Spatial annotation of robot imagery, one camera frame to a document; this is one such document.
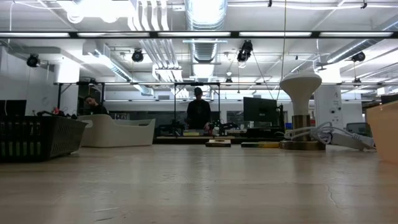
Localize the black background robot station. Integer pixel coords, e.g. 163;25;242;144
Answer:
155;82;237;138

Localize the person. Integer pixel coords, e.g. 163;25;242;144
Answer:
185;86;212;130
84;95;109;115

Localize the orange translucent folder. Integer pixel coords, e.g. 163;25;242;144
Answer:
365;100;398;164

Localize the black overhead camera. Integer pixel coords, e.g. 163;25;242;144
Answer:
236;39;254;62

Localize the black mesh basket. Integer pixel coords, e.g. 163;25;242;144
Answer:
0;115;88;162

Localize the black monitor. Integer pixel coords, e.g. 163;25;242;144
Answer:
243;96;279;124
0;99;27;118

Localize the yellow green crayon box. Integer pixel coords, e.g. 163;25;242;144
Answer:
205;139;232;147
241;141;280;149

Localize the white plastic bin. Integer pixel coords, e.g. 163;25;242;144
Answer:
77;113;156;148

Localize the white bulb brass lamp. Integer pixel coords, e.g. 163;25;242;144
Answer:
279;73;326;151

